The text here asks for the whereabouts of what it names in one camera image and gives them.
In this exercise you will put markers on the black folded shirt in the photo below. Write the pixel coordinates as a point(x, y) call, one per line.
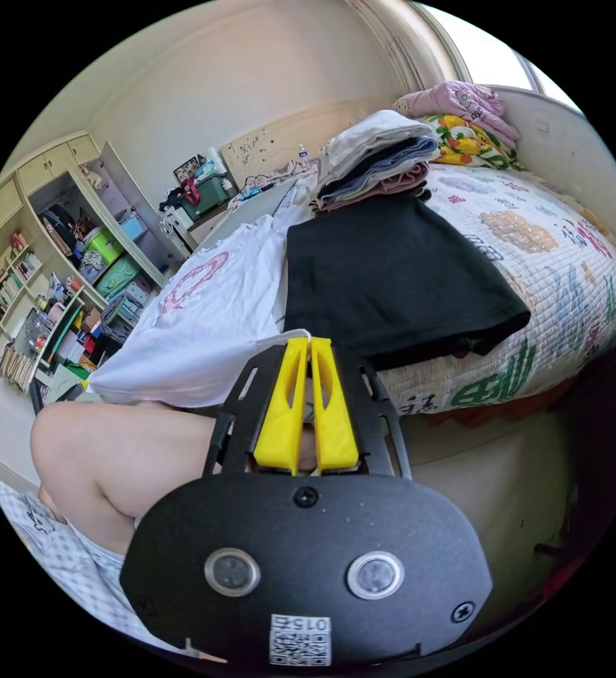
point(393, 286)

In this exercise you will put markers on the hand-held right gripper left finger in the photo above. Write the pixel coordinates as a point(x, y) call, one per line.
point(279, 424)

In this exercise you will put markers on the cream cupboard with open shelves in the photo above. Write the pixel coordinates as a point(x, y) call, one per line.
point(48, 254)

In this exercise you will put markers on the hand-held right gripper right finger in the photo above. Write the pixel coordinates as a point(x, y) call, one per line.
point(334, 424)

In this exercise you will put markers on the pile of clothes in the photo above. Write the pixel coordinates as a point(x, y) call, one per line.
point(377, 159)

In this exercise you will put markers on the window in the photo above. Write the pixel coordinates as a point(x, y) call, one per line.
point(491, 47)

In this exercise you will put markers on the yellow flowered rolled blanket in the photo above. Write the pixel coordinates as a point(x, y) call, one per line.
point(472, 143)

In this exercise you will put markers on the white t-shirt with pink print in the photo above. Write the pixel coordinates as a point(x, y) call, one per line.
point(207, 323)

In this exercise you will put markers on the bed with printed quilt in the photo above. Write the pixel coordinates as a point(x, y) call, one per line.
point(541, 275)

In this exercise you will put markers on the green storage box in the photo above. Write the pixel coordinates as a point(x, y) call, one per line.
point(204, 198)

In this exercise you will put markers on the framed photo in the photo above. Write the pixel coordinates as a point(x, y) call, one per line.
point(190, 168)

